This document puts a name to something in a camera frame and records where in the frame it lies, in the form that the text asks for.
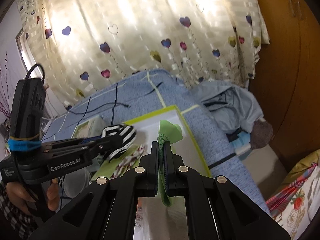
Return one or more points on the green cardboard box tray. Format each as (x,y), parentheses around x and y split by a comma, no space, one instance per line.
(154,220)

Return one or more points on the person's left hand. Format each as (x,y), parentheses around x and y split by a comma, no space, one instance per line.
(19,196)

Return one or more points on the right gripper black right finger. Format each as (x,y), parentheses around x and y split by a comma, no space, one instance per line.
(215,207)

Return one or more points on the grey blue garment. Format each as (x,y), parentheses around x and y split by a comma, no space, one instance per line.
(237,113)

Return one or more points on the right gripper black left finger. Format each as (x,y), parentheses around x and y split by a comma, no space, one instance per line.
(107,208)

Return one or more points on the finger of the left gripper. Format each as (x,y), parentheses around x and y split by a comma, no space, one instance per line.
(72,142)
(84,151)

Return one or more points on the clear jar with grey lid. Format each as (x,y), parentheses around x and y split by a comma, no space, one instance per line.
(74,183)

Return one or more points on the green cloth with striped edge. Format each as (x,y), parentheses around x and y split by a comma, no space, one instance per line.
(112,169)

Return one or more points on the purple decorative branches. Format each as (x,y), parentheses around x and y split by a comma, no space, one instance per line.
(5,109)

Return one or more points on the wooden wardrobe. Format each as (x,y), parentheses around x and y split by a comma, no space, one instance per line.
(286,83)

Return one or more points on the black white striped sock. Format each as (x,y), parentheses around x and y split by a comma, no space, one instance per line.
(125,133)

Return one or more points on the heart patterned curtain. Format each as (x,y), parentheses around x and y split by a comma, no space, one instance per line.
(87,45)

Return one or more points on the light blue wet wipes pack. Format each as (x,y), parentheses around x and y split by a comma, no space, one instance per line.
(92,127)

